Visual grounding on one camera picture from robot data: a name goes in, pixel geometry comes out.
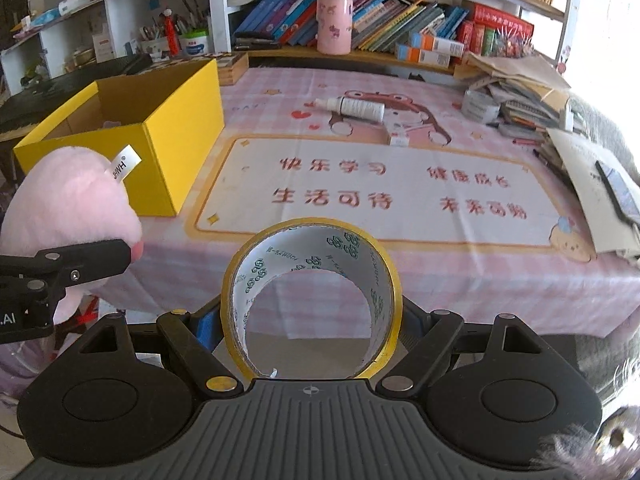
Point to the white staples box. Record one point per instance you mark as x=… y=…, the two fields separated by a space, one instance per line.
x=398 y=137

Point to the pink cylinder cup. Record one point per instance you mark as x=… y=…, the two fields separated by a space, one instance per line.
x=334 y=18

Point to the white bookshelf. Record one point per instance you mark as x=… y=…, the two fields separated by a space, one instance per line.
x=122 y=19

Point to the yellow cardboard box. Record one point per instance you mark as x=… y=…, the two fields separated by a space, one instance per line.
x=170 y=117

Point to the white tape roll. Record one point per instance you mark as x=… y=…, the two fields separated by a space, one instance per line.
x=479 y=107

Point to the grey toy truck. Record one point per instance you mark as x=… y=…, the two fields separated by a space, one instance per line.
x=111 y=124

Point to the black electronic keyboard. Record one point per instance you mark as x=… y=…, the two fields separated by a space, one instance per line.
x=28 y=108

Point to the stack of papers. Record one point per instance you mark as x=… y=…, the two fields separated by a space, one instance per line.
x=594 y=154

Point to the white jar green lid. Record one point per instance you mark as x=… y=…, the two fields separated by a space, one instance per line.
x=195 y=42

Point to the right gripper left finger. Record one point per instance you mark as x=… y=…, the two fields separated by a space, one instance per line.
x=188 y=340

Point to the chessboard box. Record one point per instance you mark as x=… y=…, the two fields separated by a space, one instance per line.
x=231 y=66

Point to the pink plush pig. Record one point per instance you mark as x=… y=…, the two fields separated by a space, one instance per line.
x=73 y=195

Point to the yellow tape roll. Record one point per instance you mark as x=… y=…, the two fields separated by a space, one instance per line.
x=313 y=244

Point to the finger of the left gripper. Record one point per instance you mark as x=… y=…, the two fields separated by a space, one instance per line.
x=62 y=267

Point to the white spray bottle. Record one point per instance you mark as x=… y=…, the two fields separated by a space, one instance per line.
x=349 y=107

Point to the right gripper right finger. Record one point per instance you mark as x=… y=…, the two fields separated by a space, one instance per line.
x=429 y=338

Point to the pink checkered tablecloth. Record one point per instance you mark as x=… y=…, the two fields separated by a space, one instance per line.
x=474 y=222

